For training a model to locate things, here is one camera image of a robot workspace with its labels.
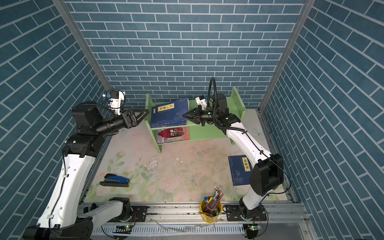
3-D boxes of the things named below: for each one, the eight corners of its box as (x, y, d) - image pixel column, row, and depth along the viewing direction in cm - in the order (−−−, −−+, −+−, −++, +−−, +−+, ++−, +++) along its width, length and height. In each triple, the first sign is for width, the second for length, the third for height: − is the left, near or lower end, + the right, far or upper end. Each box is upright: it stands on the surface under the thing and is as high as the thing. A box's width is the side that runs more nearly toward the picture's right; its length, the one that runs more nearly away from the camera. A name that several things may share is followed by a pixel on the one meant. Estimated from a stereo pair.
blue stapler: (101, 186, 84) (99, 184, 82) (106, 175, 89) (103, 173, 86) (128, 186, 85) (126, 185, 82) (131, 175, 89) (129, 173, 86)
